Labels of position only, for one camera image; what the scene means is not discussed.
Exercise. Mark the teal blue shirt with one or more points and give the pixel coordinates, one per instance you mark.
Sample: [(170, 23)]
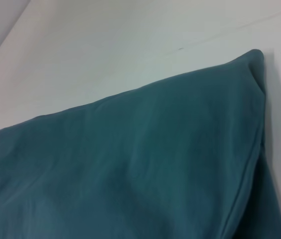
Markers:
[(143, 161)]

